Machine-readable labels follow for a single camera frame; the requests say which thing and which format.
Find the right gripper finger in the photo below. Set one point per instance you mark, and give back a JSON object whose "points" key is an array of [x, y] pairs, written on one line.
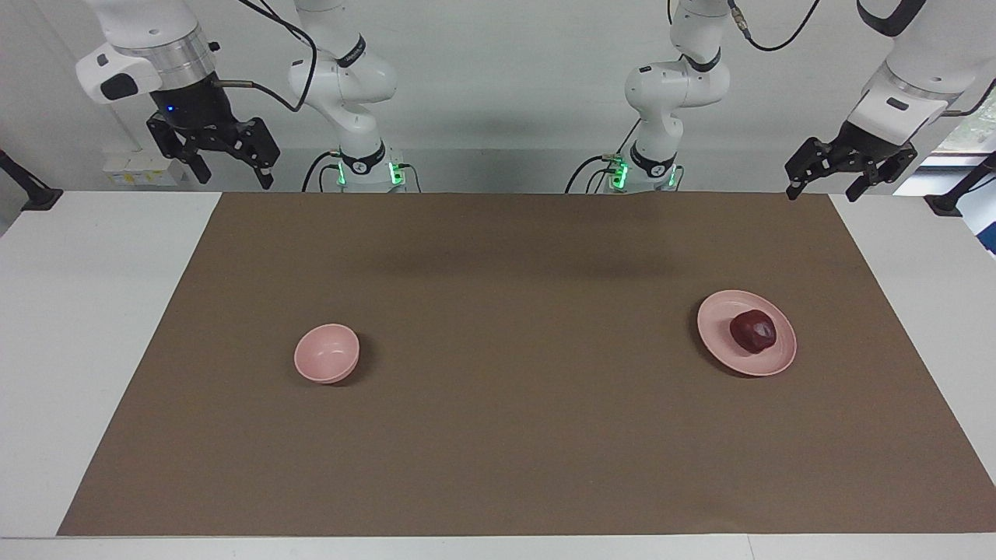
{"points": [[173, 140], [261, 148]]}

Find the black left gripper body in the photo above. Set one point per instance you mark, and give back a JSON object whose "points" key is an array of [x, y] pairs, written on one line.
{"points": [[871, 144]]}

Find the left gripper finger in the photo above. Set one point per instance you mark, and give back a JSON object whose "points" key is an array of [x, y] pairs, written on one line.
{"points": [[887, 169], [809, 159]]}

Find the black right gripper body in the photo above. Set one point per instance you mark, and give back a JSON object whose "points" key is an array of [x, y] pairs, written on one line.
{"points": [[194, 109]]}

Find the red apple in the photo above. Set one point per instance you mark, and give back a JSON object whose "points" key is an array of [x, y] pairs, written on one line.
{"points": [[753, 330]]}

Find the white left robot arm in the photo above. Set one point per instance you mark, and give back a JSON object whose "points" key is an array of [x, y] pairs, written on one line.
{"points": [[669, 85]]}

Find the pink plate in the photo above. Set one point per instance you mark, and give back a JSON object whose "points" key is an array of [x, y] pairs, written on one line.
{"points": [[724, 334]]}

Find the pink bowl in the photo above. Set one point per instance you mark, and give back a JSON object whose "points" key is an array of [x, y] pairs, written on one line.
{"points": [[327, 354]]}

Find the window with green view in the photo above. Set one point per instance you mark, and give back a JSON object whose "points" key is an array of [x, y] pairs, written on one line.
{"points": [[973, 128]]}

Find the brown table mat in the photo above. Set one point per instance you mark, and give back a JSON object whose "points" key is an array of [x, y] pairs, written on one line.
{"points": [[506, 435]]}

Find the white wall socket box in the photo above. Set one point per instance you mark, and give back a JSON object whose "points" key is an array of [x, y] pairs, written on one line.
{"points": [[144, 167]]}

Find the black clamp mount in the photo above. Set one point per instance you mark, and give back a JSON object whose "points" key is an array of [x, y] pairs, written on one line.
{"points": [[945, 204], [35, 198]]}

